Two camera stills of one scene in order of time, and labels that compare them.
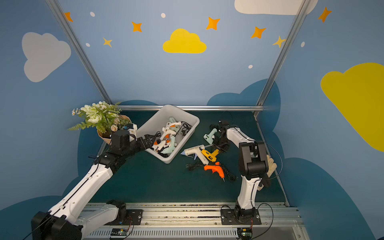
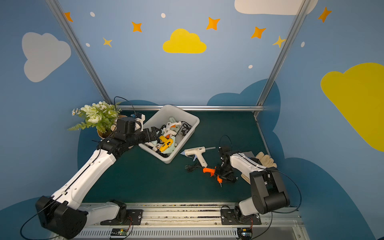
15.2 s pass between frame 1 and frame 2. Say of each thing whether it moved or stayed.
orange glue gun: moved
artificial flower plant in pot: stayed
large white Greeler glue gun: stayed
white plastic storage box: stayed
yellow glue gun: moved
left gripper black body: moved
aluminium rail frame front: stayed
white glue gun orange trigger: stayed
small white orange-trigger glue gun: stayed
